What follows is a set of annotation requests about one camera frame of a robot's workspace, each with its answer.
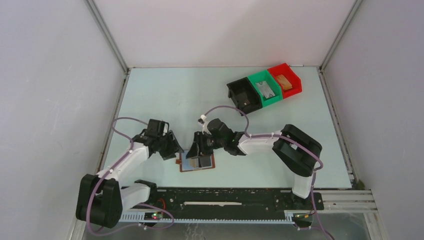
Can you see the silver card in green bin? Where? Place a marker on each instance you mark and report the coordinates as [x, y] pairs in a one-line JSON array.
[[265, 89]]

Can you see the dark card in black bin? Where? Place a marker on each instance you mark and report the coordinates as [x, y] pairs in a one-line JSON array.
[[243, 100]]

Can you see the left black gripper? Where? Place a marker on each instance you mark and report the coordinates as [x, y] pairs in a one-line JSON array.
[[174, 146]]

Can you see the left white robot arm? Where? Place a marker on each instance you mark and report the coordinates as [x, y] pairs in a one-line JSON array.
[[101, 198]]

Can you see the white cable duct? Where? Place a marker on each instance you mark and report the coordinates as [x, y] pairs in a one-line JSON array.
[[140, 217]]

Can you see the gold credit card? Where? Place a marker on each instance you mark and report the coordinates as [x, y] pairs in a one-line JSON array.
[[284, 82]]

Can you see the green plastic bin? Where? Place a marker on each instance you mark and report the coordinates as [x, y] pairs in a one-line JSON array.
[[265, 75]]

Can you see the black plastic bin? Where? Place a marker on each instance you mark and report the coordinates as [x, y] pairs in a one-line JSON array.
[[244, 85]]

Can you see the red plastic bin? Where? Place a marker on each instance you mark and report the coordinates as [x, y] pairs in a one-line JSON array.
[[286, 70]]

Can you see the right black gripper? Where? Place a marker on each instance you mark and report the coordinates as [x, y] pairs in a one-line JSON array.
[[198, 148]]

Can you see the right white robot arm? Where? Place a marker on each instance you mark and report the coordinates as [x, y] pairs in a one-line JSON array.
[[297, 150]]

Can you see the brown leather card holder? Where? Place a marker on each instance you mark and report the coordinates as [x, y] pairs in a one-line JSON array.
[[190, 165]]

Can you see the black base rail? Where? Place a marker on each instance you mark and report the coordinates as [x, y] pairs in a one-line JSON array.
[[233, 203]]

